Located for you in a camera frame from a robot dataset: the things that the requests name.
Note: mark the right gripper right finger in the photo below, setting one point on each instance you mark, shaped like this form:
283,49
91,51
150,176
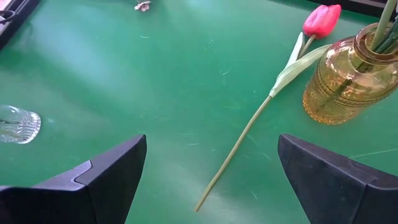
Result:
342,193

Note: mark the green table mat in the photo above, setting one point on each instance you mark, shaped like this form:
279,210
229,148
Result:
155,77

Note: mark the amber glass vase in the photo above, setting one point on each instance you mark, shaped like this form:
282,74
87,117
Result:
339,84

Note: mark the clear ribbed glass vase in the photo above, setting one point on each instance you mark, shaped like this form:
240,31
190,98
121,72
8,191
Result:
18,124

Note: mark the white tulip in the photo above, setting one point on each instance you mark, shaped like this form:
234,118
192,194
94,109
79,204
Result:
383,21

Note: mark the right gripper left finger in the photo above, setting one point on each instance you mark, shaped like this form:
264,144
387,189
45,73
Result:
93,193

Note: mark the red tulip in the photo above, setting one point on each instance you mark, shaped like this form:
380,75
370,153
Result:
321,20

